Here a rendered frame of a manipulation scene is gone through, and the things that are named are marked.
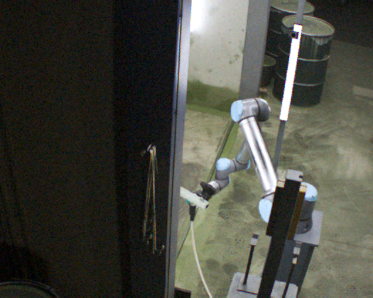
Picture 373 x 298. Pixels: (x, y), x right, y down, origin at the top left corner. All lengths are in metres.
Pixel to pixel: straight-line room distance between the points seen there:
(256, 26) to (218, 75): 0.66
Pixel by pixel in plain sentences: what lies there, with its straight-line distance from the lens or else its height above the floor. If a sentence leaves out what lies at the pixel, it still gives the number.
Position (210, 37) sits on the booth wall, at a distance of 4.89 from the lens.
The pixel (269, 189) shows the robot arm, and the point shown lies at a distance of 2.90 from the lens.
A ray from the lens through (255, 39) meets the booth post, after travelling 4.81.
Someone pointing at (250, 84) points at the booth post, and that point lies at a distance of 5.01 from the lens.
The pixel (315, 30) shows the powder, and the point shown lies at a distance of 5.41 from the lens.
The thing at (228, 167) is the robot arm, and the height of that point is 0.67.
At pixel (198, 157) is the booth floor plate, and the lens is 4.56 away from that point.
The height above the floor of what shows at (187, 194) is 0.58.
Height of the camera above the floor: 2.73
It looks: 36 degrees down
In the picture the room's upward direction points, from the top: 4 degrees clockwise
